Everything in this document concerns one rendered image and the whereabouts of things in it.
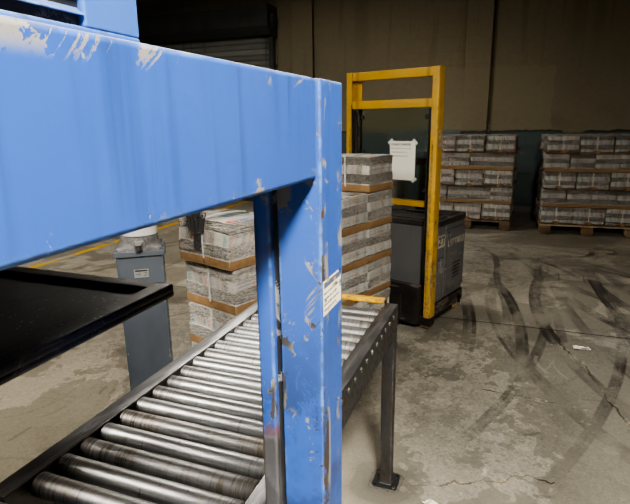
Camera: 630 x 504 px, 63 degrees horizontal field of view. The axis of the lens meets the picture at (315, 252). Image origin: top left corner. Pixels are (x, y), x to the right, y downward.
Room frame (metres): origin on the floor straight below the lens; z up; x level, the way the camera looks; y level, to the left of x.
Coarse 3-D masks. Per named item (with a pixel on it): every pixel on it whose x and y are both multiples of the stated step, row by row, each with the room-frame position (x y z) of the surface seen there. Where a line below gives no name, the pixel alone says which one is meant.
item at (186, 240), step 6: (210, 210) 2.69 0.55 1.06; (216, 210) 2.68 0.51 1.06; (222, 210) 2.68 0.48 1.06; (228, 210) 2.68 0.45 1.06; (234, 210) 2.67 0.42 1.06; (180, 222) 2.53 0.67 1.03; (186, 222) 2.51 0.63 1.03; (180, 228) 2.54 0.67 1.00; (186, 228) 2.51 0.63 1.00; (180, 234) 2.54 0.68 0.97; (186, 234) 2.51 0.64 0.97; (192, 234) 2.48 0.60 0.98; (180, 240) 2.53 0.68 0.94; (186, 240) 2.50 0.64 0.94; (192, 240) 2.47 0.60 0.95; (180, 246) 2.53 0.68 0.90; (186, 246) 2.50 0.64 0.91; (192, 246) 2.47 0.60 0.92; (192, 252) 2.48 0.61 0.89; (198, 252) 2.45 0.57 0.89
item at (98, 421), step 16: (256, 304) 1.95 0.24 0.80; (240, 320) 1.78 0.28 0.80; (208, 336) 1.64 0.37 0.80; (224, 336) 1.65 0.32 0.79; (192, 352) 1.51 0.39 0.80; (176, 368) 1.41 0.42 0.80; (144, 384) 1.31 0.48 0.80; (160, 384) 1.32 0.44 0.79; (128, 400) 1.23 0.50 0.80; (96, 416) 1.15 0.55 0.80; (112, 416) 1.15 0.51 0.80; (80, 432) 1.08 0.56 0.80; (96, 432) 1.09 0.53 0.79; (64, 448) 1.02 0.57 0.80; (32, 464) 0.97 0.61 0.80; (48, 464) 0.97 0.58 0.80; (16, 480) 0.91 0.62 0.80; (32, 480) 0.92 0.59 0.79; (0, 496) 0.87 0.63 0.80; (16, 496) 0.89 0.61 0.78; (32, 496) 0.92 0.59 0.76
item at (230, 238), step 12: (228, 216) 2.50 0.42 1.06; (240, 216) 2.48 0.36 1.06; (252, 216) 2.49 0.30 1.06; (216, 228) 2.36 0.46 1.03; (228, 228) 2.31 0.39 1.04; (240, 228) 2.36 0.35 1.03; (252, 228) 2.42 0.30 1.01; (216, 240) 2.36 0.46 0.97; (228, 240) 2.31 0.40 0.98; (240, 240) 2.37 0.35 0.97; (252, 240) 2.43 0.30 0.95; (216, 252) 2.36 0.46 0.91; (228, 252) 2.31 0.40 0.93; (240, 252) 2.37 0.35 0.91; (252, 252) 2.43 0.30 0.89
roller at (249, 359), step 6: (210, 348) 1.54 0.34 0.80; (204, 354) 1.52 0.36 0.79; (210, 354) 1.52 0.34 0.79; (216, 354) 1.51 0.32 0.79; (222, 354) 1.51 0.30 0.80; (228, 354) 1.50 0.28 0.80; (234, 354) 1.50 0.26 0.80; (240, 354) 1.50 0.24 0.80; (246, 354) 1.49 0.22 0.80; (228, 360) 1.49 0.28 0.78; (234, 360) 1.48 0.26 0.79; (240, 360) 1.48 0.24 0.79; (246, 360) 1.47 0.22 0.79; (252, 360) 1.47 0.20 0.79; (258, 360) 1.46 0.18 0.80
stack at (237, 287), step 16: (352, 240) 3.11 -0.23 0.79; (352, 256) 3.11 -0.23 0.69; (192, 272) 2.55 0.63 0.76; (208, 272) 2.45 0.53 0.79; (224, 272) 2.38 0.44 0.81; (240, 272) 2.37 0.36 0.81; (352, 272) 3.10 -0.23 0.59; (192, 288) 2.54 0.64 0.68; (208, 288) 2.46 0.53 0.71; (224, 288) 2.39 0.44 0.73; (240, 288) 2.36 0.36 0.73; (256, 288) 2.45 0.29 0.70; (352, 288) 3.10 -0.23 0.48; (192, 304) 2.55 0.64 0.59; (240, 304) 2.37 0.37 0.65; (352, 304) 3.11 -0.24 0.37; (192, 320) 2.56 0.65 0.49; (208, 320) 2.48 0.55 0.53; (224, 320) 2.39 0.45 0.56
